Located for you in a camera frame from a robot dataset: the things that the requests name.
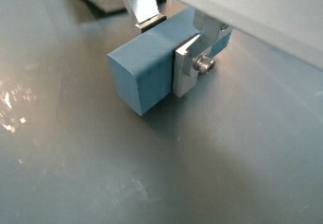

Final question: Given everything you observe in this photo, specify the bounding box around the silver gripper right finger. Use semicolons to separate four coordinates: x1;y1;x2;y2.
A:
173;10;232;97

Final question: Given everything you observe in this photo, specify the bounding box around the grey-blue rectangular block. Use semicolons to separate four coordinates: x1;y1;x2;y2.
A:
105;7;233;117

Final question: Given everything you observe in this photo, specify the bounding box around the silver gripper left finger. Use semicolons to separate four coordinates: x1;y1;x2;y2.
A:
123;0;167;33

